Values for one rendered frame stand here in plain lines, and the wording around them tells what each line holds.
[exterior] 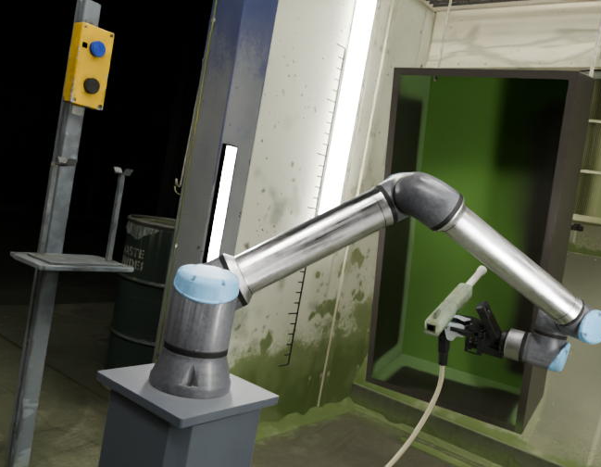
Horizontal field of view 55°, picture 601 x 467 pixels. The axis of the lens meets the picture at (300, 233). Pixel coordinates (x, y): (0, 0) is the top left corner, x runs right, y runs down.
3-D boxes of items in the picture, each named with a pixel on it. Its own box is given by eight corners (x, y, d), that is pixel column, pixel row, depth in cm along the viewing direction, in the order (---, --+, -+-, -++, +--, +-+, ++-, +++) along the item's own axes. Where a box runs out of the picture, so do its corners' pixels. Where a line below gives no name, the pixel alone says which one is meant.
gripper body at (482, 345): (461, 350, 180) (501, 362, 174) (464, 327, 177) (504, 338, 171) (469, 338, 186) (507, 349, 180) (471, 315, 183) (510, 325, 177)
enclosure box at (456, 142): (401, 353, 259) (431, 74, 233) (543, 396, 227) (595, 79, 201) (365, 381, 230) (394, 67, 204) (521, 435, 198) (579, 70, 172)
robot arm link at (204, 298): (161, 347, 128) (174, 269, 127) (167, 328, 145) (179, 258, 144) (230, 356, 130) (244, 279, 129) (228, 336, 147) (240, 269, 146)
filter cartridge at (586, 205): (573, 242, 272) (607, 64, 267) (520, 233, 306) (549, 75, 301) (631, 251, 284) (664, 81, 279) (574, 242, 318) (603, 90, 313)
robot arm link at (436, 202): (429, 160, 140) (624, 321, 151) (411, 162, 152) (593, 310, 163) (400, 199, 139) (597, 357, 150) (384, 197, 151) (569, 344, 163)
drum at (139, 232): (88, 368, 322) (114, 209, 317) (186, 367, 353) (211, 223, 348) (116, 409, 273) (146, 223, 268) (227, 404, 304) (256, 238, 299)
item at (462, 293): (435, 384, 179) (439, 319, 171) (420, 380, 181) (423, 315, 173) (484, 318, 216) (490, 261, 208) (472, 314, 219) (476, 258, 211)
